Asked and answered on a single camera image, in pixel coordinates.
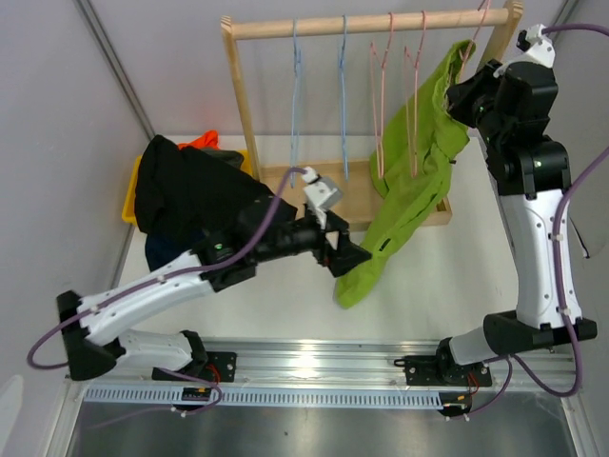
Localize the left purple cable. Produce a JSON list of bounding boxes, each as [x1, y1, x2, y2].
[[27, 166, 310, 370]]

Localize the pink hanger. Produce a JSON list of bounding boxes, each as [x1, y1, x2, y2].
[[457, 0, 492, 82], [369, 12, 394, 179], [403, 10, 427, 178]]

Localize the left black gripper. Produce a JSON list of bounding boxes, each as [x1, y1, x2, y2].
[[254, 207, 371, 277]]

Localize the lime green shorts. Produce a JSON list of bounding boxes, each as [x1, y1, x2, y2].
[[335, 40, 469, 308]]

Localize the dark olive shorts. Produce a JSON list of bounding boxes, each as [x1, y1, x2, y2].
[[203, 148, 252, 176]]

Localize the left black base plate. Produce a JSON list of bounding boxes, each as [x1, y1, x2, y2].
[[151, 351, 238, 384]]

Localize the aluminium mounting rail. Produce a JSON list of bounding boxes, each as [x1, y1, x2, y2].
[[64, 336, 582, 392]]

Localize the orange mesh shorts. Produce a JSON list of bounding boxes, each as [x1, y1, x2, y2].
[[178, 129, 219, 149]]

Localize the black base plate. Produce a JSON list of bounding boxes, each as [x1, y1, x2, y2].
[[151, 351, 238, 384], [393, 355, 493, 387]]

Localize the purple cable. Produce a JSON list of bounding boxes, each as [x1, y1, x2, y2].
[[27, 166, 310, 370], [508, 23, 609, 397]]

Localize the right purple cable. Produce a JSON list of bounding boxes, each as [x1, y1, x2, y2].
[[508, 23, 609, 397]]

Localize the light blue hanger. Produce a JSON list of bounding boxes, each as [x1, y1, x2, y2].
[[289, 19, 302, 168], [338, 15, 349, 181]]

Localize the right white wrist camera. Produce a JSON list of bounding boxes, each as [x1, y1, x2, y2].
[[493, 24, 556, 79]]

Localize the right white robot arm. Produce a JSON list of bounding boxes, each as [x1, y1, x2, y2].
[[434, 60, 598, 385]]

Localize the wooden clothes rack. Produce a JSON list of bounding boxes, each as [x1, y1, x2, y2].
[[220, 1, 523, 231]]

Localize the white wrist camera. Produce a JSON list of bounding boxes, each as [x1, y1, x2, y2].
[[493, 24, 556, 79], [302, 167, 343, 229]]

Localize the slotted grey cable duct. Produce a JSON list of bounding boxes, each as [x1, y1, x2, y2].
[[85, 385, 471, 410]]

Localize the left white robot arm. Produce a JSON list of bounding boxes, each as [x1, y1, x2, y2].
[[56, 201, 371, 381]]

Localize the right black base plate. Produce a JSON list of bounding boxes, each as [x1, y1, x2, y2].
[[393, 355, 493, 387]]

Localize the navy blue shorts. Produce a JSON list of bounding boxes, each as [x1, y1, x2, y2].
[[145, 230, 206, 271]]

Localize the black shorts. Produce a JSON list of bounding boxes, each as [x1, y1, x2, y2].
[[134, 135, 274, 234]]

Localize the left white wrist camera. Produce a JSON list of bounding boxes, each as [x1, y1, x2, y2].
[[302, 167, 343, 229]]

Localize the yellow plastic tray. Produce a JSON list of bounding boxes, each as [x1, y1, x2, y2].
[[122, 149, 253, 227]]

